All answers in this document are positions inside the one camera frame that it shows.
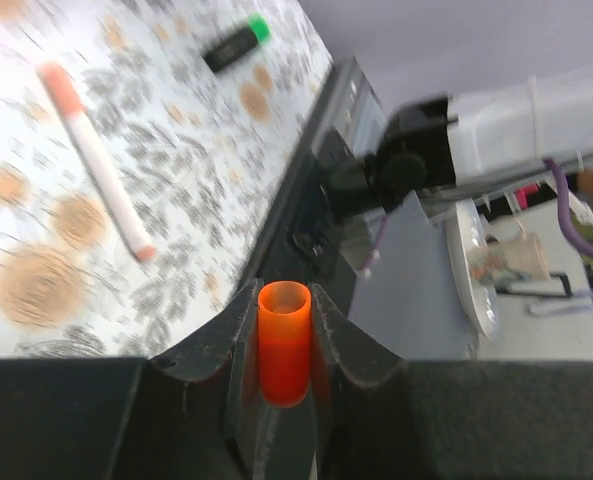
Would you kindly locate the aluminium frame rail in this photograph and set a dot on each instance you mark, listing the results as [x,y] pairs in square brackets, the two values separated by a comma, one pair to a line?
[348,105]

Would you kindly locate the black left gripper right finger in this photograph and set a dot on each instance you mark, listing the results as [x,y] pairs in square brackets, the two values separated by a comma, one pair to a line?
[379,416]

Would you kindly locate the floral white mug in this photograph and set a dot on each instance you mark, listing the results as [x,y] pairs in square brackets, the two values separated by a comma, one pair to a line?
[518,260]

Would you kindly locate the orange highlighter cap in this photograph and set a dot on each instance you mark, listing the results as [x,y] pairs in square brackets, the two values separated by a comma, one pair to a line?
[284,333]

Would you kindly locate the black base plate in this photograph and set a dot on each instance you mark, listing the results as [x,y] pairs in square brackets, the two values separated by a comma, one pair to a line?
[300,239]

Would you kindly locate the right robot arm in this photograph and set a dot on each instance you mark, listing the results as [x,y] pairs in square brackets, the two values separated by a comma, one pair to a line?
[483,144]

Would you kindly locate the green capped black highlighter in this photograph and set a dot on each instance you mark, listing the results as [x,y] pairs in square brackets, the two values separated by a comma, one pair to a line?
[240,42]

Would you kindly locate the white plate off table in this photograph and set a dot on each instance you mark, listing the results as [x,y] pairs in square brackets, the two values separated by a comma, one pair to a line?
[466,245]

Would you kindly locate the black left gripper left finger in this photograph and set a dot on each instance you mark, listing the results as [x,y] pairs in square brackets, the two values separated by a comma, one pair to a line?
[188,413]

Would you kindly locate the pink capped white pen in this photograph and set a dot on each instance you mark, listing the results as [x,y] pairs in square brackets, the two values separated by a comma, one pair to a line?
[98,161]

